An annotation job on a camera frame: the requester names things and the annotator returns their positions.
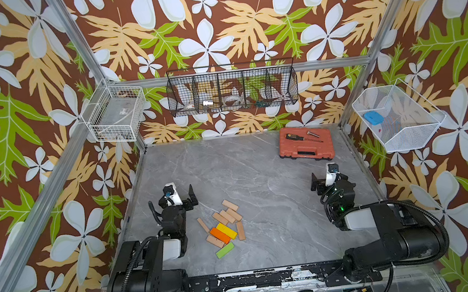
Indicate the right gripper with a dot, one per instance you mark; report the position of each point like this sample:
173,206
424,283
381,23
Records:
315,183

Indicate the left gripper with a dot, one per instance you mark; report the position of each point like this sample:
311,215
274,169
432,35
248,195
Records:
187,204

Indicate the wooden block number 70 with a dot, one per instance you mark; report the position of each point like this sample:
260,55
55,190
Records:
221,219

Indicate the wooden block number 20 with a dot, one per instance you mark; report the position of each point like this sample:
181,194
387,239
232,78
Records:
230,205

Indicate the wooden block diagonal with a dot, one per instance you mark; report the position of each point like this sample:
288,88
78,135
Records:
240,231

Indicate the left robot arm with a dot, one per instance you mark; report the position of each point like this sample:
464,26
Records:
139,265

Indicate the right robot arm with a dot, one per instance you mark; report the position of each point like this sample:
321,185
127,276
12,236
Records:
408,234

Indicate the wooden block number 53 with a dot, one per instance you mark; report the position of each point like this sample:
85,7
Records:
227,216

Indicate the red tool case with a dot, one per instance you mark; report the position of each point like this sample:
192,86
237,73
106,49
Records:
295,149

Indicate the wooden block beside yellow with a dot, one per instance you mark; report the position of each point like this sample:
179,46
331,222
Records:
234,214

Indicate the wooden block beside orange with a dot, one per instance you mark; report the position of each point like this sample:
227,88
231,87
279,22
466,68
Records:
216,242

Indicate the screwdriver in case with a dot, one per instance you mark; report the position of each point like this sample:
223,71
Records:
303,138

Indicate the green block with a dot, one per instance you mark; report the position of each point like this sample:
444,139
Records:
225,250

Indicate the blue object in basket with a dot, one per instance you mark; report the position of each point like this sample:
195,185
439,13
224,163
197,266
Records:
373,118

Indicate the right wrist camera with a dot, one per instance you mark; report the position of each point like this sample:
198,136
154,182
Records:
331,171

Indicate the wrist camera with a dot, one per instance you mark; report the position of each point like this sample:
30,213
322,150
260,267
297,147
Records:
331,171
170,195

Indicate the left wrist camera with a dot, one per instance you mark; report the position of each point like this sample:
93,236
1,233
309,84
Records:
170,195

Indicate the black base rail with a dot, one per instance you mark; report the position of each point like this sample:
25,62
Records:
327,273

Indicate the white wire basket right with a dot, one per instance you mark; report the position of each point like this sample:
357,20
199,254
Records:
411,120

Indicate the white wire basket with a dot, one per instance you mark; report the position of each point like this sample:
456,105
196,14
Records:
113,113
411,120

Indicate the black wire basket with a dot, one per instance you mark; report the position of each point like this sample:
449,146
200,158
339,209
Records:
216,88

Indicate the white wire basket left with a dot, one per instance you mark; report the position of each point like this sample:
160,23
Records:
113,113

